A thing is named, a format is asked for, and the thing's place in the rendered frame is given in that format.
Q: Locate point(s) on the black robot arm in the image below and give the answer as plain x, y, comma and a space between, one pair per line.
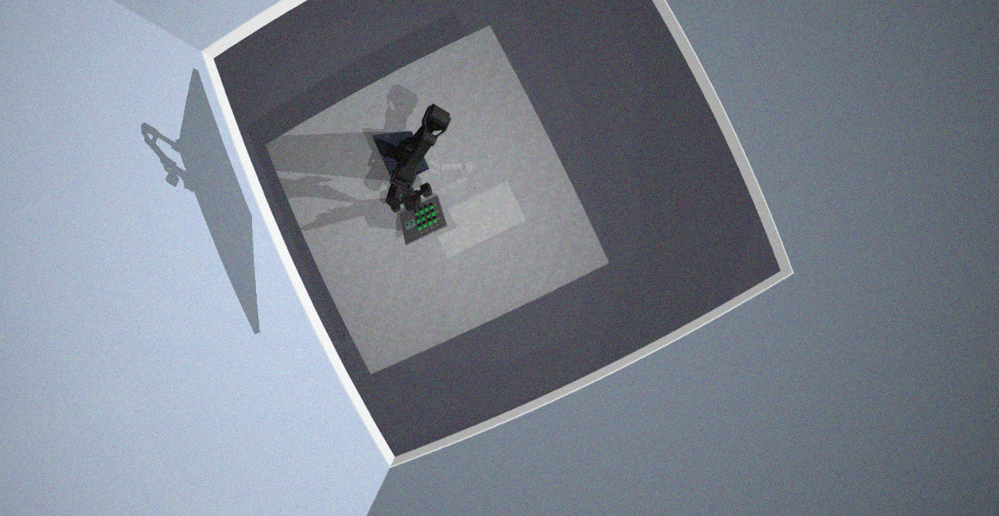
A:
409, 154

